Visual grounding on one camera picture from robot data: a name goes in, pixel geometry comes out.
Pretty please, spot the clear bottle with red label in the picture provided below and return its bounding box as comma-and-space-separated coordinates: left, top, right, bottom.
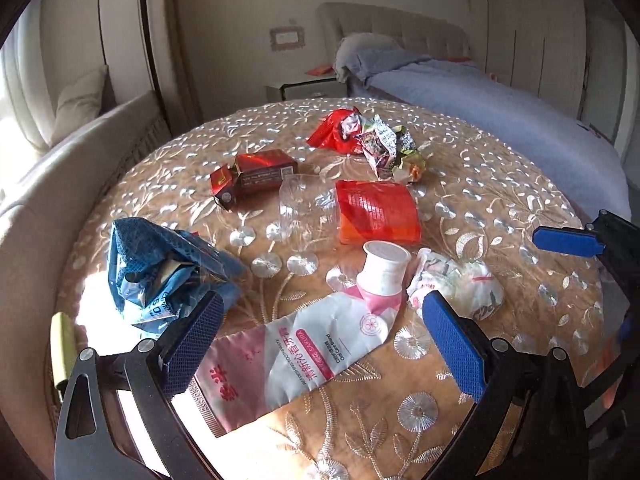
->
277, 174, 422, 247

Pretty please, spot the pink white toothpaste tube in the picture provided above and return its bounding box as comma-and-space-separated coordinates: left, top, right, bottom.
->
192, 240, 413, 436

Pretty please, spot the green wrapper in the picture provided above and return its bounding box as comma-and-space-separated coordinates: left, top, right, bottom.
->
395, 147, 427, 183

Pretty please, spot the embroidered tan tablecloth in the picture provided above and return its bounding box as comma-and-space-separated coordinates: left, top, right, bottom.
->
55, 97, 632, 480

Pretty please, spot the wardrobe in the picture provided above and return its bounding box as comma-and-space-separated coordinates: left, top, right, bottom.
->
465, 0, 631, 126

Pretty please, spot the red snack wrapper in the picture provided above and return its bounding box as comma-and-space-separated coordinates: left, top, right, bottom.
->
306, 107, 376, 155

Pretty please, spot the nightstand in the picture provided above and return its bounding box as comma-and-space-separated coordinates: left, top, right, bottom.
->
265, 71, 347, 103

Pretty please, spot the wall switch plate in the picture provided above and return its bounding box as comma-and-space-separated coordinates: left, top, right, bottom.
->
270, 27, 305, 52

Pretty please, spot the blue plastic bag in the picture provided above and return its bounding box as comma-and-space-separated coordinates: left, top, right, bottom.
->
107, 217, 248, 338

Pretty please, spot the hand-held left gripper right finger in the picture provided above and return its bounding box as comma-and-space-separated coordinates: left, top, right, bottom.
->
421, 290, 588, 480

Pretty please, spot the patterned wrapper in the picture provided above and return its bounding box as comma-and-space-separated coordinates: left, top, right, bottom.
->
360, 114, 416, 181

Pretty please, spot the white wrapper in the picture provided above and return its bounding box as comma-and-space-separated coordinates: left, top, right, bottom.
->
406, 247, 503, 321

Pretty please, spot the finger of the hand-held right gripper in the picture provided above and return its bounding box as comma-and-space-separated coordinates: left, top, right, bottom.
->
532, 209, 640, 311
616, 316, 640, 361

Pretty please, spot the beige upholstered sofa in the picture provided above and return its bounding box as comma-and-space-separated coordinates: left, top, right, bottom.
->
0, 90, 171, 461

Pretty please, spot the tufted beige headboard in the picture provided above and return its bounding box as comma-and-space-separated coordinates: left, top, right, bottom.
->
316, 2, 471, 66

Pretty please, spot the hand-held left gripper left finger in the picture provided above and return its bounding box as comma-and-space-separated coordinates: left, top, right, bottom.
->
52, 290, 226, 480

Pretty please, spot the beige cushion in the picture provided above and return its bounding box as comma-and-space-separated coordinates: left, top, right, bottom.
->
50, 65, 111, 136

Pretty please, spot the red carton box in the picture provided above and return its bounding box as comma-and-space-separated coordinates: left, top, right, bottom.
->
210, 151, 299, 211

